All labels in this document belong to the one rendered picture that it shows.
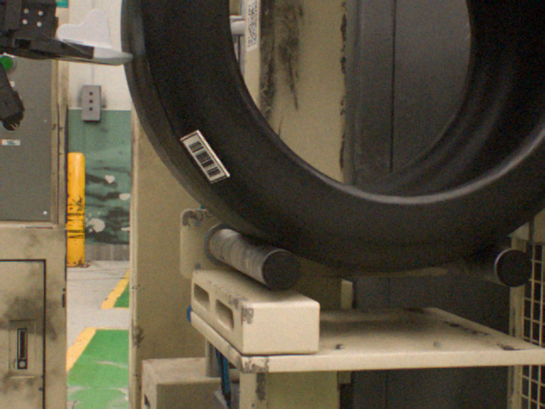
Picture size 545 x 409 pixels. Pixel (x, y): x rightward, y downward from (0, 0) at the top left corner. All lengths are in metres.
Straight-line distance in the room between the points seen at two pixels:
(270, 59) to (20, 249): 0.58
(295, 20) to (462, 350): 0.56
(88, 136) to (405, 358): 9.25
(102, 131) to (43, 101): 8.48
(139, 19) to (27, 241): 0.75
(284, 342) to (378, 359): 0.11
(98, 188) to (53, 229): 8.53
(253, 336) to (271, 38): 0.53
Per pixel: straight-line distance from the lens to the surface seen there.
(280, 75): 1.61
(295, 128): 1.61
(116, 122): 10.44
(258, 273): 1.26
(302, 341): 1.25
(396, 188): 1.56
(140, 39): 1.26
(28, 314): 1.94
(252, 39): 1.67
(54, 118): 1.97
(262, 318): 1.24
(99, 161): 10.45
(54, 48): 1.27
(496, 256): 1.33
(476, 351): 1.33
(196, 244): 1.56
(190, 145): 1.23
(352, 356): 1.27
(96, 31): 1.30
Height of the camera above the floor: 1.03
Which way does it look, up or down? 3 degrees down
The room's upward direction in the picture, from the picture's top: 1 degrees clockwise
